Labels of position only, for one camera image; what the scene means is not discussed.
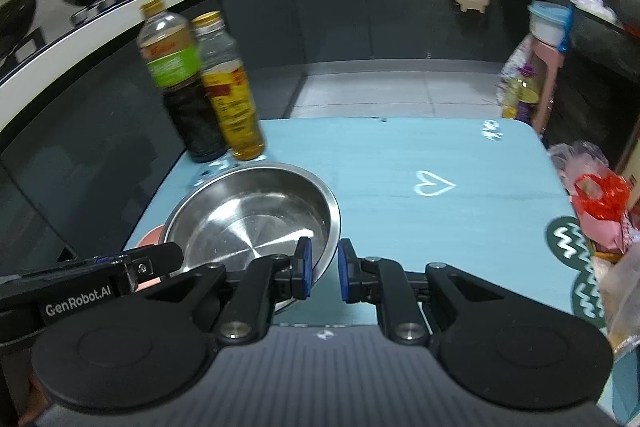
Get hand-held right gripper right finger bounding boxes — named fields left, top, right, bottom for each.
left=337, top=239, right=502, bottom=345

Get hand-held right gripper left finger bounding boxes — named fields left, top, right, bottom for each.
left=149, top=236, right=316, bottom=344

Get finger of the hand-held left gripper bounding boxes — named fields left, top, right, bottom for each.
left=116, top=242, right=184, bottom=294
left=59, top=255, right=127, bottom=270

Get stainless steel basin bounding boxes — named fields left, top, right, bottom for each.
left=160, top=163, right=342, bottom=309

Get teal printed tablecloth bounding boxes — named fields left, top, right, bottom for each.
left=124, top=116, right=640, bottom=427

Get dark sauce bottle green label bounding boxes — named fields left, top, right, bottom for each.
left=136, top=0, right=229, bottom=164

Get oil bottle yellow label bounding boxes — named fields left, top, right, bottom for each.
left=191, top=11, right=266, bottom=162

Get yellow oil jug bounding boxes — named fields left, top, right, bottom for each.
left=501, top=64, right=542, bottom=120

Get gas stove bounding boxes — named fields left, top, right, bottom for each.
left=69, top=0, right=153, bottom=26

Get dark kitchen cabinets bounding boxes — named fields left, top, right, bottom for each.
left=0, top=0, right=573, bottom=278

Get red plastic bag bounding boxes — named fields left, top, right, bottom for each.
left=571, top=173, right=634, bottom=254

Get pink plastic stool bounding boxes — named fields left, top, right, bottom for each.
left=519, top=34, right=567, bottom=134

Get cardboard box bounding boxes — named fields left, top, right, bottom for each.
left=614, top=127, right=640, bottom=208

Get plastic container blue lid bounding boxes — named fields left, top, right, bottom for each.
left=528, top=1, right=572, bottom=46

